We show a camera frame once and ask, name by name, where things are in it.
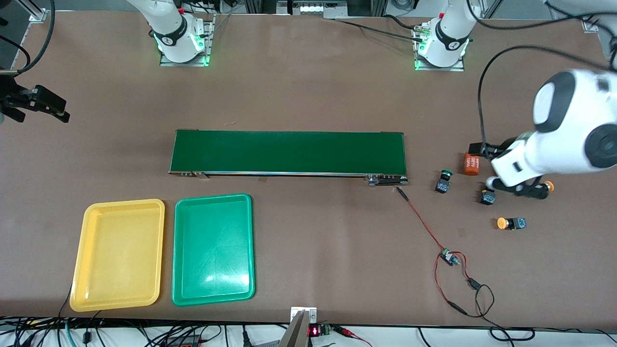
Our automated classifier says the orange 4680 cylinder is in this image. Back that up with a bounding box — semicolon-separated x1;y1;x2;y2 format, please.
464;152;483;176

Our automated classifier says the green conveyor belt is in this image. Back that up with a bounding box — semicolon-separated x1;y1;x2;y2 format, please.
169;129;409;187

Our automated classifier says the yellow plastic tray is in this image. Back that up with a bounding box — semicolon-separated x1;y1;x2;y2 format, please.
69;199;165;312

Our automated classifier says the metal box with white labels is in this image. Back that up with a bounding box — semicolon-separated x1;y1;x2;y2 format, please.
277;0;352;19

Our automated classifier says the green plastic tray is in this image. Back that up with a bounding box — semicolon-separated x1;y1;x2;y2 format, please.
172;193;255;307

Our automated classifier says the red clip lead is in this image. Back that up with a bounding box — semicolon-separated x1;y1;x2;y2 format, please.
333;326;373;347

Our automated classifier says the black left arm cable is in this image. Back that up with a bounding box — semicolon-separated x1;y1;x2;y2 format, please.
465;0;617;145

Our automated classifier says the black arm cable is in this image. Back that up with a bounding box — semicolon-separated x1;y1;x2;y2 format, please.
465;0;617;145
0;0;56;75

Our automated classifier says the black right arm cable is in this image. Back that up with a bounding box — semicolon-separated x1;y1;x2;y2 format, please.
0;0;56;75

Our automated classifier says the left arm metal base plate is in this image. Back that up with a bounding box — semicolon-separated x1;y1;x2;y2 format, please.
414;23;466;72

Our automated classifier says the red and black wire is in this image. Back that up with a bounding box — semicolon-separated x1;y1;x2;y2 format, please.
396;187;496;319

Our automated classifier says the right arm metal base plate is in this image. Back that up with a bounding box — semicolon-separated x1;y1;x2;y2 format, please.
159;14;215;67

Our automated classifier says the black cable on table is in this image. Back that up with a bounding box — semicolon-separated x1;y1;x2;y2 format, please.
333;14;427;43

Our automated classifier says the grey metal camera mount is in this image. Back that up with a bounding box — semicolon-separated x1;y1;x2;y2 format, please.
279;307;319;347

